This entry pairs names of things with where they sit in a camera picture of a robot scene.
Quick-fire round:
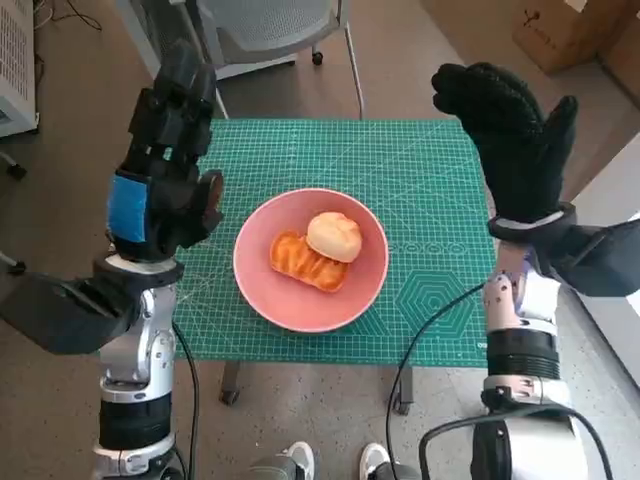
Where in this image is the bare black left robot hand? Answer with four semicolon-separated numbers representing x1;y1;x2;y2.
106;39;225;264

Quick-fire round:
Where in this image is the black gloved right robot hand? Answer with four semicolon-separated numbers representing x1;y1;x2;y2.
430;61;580;224

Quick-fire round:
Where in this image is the long striped bread loaf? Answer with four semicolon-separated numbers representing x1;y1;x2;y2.
270;229;350;295

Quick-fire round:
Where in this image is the round bread bun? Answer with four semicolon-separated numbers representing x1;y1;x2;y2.
306;210;364;264

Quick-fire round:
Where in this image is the pink bowl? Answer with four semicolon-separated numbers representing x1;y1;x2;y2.
233;188;390;333

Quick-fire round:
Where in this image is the cardboard box with black logo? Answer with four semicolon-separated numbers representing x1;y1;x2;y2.
512;0;640;75

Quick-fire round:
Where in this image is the plain cardboard box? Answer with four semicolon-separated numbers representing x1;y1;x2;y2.
599;19;640;106

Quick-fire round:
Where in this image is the black office chair base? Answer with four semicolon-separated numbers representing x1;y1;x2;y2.
0;149;27;275

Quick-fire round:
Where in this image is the green cutting mat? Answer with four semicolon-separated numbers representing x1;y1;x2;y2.
169;117;494;366

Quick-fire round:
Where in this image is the grey table leg with caster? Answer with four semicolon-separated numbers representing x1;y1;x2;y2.
393;364;416;415
219;360;244;406

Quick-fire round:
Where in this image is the grey mesh chair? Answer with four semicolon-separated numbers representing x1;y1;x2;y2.
169;0;366;120

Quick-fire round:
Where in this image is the white perforated metal case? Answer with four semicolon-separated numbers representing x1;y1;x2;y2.
0;0;40;139

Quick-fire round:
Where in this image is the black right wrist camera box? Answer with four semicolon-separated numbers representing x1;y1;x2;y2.
542;217;640;299

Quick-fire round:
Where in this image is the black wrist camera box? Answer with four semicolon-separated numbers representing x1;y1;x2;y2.
542;217;640;299
0;272;144;356

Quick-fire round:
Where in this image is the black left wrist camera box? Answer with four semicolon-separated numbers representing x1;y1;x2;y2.
0;272;144;356

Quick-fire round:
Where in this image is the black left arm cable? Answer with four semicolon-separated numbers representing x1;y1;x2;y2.
172;322;201;480

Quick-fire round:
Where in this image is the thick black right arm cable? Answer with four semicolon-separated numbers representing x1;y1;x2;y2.
418;407;606;480

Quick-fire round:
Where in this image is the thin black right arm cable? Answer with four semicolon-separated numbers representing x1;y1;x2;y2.
383;282;486;480

